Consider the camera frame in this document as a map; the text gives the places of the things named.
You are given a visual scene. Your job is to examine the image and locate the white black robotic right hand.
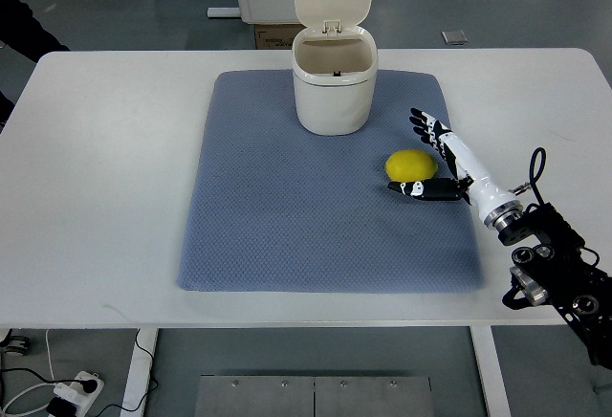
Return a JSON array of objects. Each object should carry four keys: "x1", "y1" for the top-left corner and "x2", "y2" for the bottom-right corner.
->
[{"x1": 387, "y1": 108, "x2": 523, "y2": 230}]

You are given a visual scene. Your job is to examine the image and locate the yellow lemon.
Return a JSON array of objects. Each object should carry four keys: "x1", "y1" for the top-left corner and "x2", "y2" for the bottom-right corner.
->
[{"x1": 384, "y1": 149, "x2": 438, "y2": 183}]

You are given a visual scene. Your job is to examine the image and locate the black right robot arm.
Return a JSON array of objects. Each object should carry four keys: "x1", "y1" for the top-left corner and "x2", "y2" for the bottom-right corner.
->
[{"x1": 495, "y1": 147, "x2": 611, "y2": 369}]

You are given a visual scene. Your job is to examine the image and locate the white trash bin with lid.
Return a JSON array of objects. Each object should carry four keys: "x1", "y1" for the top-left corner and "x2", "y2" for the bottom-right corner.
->
[{"x1": 292, "y1": 0, "x2": 379, "y2": 136}]

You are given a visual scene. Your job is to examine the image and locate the small grey floor plate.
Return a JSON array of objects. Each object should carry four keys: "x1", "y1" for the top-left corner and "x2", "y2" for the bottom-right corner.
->
[{"x1": 441, "y1": 30, "x2": 469, "y2": 46}]

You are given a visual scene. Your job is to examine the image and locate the white table leg right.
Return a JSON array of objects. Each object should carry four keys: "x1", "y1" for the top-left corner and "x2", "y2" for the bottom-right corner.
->
[{"x1": 470, "y1": 325, "x2": 512, "y2": 417}]

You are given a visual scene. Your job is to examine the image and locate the white table leg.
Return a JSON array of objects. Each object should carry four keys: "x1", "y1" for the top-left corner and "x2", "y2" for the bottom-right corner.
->
[
  {"x1": 470, "y1": 325, "x2": 512, "y2": 417},
  {"x1": 120, "y1": 328, "x2": 159, "y2": 417}
]

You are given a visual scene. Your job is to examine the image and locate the blue quilted mat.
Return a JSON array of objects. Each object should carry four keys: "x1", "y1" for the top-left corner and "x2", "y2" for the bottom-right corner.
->
[{"x1": 177, "y1": 70, "x2": 484, "y2": 294}]

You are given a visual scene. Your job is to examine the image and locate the cardboard box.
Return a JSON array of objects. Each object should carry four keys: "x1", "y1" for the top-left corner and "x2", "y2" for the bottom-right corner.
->
[{"x1": 253, "y1": 24, "x2": 304, "y2": 50}]

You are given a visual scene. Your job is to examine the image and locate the metal floor plate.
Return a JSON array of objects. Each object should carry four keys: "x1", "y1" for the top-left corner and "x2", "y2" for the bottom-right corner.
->
[{"x1": 195, "y1": 375, "x2": 434, "y2": 416}]

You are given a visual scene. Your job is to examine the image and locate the white table leg left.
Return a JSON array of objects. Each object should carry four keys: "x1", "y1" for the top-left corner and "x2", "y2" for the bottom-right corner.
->
[{"x1": 120, "y1": 328, "x2": 159, "y2": 417}]

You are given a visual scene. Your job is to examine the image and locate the white power strip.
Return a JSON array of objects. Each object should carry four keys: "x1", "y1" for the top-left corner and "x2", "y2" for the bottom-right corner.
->
[{"x1": 54, "y1": 371, "x2": 104, "y2": 407}]

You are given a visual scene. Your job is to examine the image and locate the black caster wheel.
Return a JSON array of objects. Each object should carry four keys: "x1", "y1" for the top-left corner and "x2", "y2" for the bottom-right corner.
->
[{"x1": 0, "y1": 329, "x2": 31, "y2": 356}]

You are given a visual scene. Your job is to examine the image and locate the person in dark clothing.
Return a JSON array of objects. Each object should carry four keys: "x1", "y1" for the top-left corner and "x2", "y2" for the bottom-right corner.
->
[{"x1": 0, "y1": 0, "x2": 71, "y2": 124}]

